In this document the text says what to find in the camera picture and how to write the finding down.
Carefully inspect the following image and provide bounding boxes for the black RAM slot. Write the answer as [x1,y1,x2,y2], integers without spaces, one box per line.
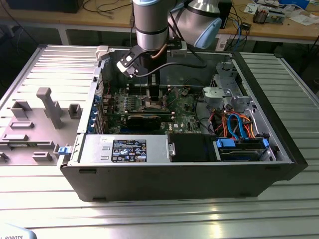
[127,88,170,96]

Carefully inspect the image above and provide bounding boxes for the green motherboard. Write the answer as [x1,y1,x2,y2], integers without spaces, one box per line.
[103,86,208,136]

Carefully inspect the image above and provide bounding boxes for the hard disk in blue carrier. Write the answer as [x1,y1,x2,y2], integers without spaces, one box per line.
[214,137,272,162]

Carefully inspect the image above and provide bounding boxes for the blue carrier clip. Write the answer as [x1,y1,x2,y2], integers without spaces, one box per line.
[57,146,72,157]

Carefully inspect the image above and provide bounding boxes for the black tower box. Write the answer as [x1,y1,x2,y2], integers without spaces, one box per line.
[220,0,234,30]

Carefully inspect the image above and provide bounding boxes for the white paper sheets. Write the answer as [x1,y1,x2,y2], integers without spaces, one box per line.
[290,14,318,26]

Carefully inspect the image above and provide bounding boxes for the black camera cable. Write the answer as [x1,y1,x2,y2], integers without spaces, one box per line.
[136,43,208,77]

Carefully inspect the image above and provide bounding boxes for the black open PC case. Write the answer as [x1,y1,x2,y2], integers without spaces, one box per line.
[56,46,309,203]

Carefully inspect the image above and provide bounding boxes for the metal bracket box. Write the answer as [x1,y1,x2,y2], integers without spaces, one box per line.
[268,9,285,25]

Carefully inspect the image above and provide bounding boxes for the black monitor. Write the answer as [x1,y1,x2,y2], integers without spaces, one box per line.
[6,0,82,14]

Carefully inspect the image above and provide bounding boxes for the copper CPU cooler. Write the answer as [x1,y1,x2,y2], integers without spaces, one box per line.
[252,6,269,25]

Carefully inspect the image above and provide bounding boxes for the black graphics card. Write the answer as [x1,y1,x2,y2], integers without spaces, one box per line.
[106,111,173,130]

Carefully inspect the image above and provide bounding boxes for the orange wire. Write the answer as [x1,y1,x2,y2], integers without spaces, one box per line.
[244,116,258,138]
[221,114,229,138]

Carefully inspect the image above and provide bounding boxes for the silver drive cage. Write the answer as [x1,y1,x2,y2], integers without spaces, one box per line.
[201,61,253,113]

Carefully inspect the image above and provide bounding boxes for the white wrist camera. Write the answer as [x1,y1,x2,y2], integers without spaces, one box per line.
[116,45,141,79]

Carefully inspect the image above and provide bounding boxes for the blue bench cable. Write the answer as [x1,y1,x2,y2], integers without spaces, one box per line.
[236,21,245,52]

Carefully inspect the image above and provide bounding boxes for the wooden workbench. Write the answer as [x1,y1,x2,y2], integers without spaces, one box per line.
[0,0,319,46]

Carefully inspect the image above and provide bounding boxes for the silver power supply unit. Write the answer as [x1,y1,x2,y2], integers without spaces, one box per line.
[79,134,170,164]

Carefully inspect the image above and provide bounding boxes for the CPU socket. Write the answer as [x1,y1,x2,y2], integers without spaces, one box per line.
[140,95,167,112]

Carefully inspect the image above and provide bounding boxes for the black looped cable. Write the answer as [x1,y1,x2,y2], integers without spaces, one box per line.
[194,93,216,136]

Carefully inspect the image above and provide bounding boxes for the grey parts rack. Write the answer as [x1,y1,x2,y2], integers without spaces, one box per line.
[0,87,83,167]

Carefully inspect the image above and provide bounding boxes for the blue wire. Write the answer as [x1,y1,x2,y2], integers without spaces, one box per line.
[227,113,247,140]

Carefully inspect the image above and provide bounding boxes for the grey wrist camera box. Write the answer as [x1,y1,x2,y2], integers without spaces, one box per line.
[170,39,188,57]

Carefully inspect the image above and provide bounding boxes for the blue cardboard box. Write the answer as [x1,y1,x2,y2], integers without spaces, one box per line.
[278,0,310,8]

